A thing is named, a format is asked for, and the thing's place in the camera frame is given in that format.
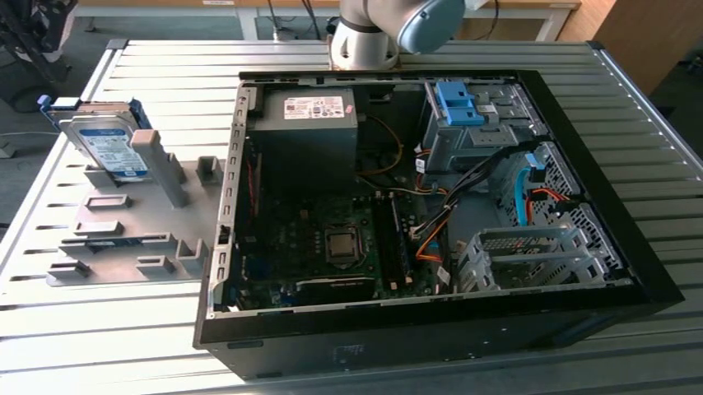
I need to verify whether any grey power supply unit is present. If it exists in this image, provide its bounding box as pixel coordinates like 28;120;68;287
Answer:
246;86;362;198

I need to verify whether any dark blue RAM stick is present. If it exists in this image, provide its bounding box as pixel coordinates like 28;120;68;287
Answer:
84;236;151;248

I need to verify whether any silver CPU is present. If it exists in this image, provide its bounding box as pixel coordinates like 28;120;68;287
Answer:
323;228;362;258

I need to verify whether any blue plastic drive latch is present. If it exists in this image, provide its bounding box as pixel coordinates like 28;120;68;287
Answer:
433;81;489;128

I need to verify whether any silver drive cage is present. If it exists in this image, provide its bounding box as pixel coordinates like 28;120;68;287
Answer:
421;80;551;176

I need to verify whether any multicoloured wire bundle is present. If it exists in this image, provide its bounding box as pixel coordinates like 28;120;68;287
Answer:
357;174;450;198

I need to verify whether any blue wire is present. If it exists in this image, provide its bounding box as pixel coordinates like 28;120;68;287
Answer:
514;154;549;227

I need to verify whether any wooden cabinet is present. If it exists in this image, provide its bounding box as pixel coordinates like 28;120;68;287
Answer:
557;0;703;96

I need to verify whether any orange looped wire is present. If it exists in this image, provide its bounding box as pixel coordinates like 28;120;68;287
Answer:
414;230;446;264

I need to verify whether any yellow wire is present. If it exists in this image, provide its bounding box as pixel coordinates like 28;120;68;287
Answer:
355;116;406;179

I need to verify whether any black graphics card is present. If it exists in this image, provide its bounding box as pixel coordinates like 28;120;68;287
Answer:
294;274;381;308

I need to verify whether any green motherboard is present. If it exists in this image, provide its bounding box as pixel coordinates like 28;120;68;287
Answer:
235;191;441;309

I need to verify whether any black RAM stick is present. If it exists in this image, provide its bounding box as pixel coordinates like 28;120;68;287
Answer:
387;195;414;289

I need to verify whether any hard disk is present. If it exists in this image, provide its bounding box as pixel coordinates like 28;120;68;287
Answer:
35;94;154;182

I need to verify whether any grey parts rack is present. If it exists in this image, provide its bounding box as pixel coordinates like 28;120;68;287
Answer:
47;129;227;288

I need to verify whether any orange wire with black plug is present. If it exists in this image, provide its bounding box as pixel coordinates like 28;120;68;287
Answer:
525;187;583;215

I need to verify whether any black cable bundle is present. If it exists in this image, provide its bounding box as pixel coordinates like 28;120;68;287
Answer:
409;142;538;242

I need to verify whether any black PC case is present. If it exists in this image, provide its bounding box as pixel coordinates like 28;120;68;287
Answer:
191;68;686;382

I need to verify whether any red wire with white plug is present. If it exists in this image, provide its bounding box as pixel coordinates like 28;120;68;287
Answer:
414;142;435;186

